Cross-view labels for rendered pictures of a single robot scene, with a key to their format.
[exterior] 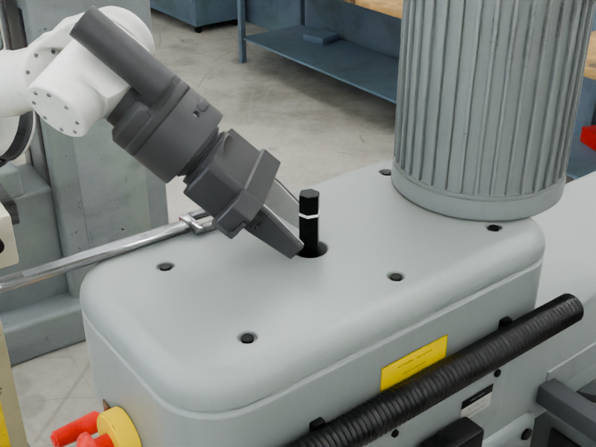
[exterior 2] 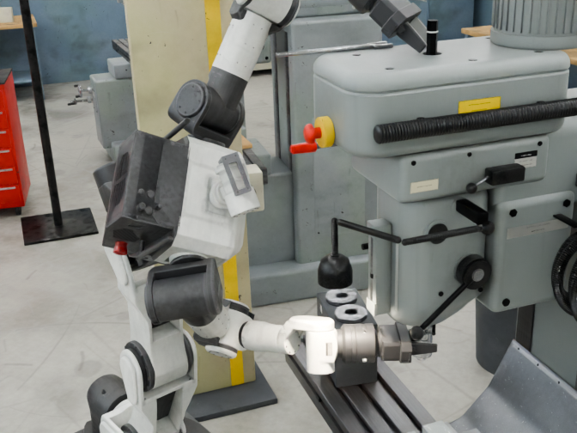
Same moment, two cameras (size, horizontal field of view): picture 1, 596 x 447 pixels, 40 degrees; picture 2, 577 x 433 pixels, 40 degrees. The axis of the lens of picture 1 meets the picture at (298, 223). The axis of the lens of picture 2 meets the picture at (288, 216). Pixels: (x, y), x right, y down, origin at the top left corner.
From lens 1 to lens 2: 0.89 m
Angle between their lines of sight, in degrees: 18
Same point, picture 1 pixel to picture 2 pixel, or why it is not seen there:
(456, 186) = (519, 29)
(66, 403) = not seen: hidden behind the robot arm
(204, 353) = (367, 70)
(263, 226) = (407, 33)
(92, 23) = not seen: outside the picture
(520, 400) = (561, 178)
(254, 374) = (389, 77)
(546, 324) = (564, 104)
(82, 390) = not seen: hidden behind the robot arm
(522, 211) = (556, 44)
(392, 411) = (460, 118)
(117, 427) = (324, 119)
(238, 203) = (393, 15)
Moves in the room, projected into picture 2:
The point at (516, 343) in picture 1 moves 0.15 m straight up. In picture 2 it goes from (542, 109) to (549, 27)
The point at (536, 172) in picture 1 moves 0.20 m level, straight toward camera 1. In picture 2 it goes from (564, 21) to (527, 38)
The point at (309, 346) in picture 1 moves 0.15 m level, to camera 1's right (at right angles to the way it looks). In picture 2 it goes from (418, 73) to (505, 76)
